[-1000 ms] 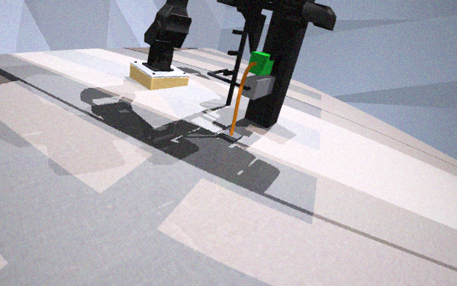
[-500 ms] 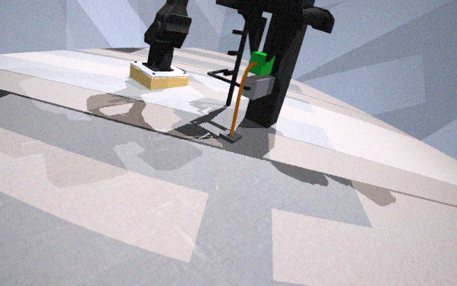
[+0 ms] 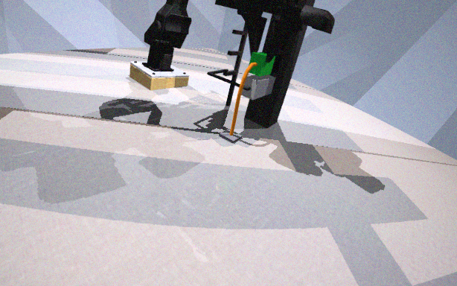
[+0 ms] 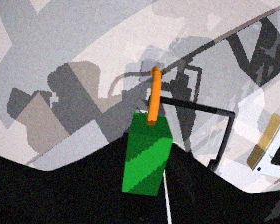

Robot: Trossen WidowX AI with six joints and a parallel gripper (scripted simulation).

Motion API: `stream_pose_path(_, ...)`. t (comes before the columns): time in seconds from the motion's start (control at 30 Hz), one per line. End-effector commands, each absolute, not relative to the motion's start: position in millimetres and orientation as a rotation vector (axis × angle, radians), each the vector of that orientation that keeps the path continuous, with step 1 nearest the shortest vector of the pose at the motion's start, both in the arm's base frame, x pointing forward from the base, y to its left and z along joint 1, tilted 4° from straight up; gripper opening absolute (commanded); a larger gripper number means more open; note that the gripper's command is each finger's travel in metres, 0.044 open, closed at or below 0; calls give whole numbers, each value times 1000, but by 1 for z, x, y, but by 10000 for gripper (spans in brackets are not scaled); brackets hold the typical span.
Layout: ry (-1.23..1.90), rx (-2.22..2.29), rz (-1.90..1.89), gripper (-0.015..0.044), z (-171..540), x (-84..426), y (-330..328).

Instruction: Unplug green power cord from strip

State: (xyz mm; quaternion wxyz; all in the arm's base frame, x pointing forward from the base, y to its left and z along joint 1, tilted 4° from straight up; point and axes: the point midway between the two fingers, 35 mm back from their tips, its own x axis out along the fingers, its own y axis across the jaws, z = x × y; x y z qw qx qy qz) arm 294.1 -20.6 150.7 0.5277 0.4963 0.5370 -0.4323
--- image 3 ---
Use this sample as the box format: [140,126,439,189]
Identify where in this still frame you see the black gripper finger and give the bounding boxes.
[266,19,303,63]
[237,11,267,54]

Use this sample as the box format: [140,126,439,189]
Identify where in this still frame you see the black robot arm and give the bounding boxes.
[142,0,285,72]

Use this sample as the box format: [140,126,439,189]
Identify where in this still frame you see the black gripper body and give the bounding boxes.
[215,0,335,34]

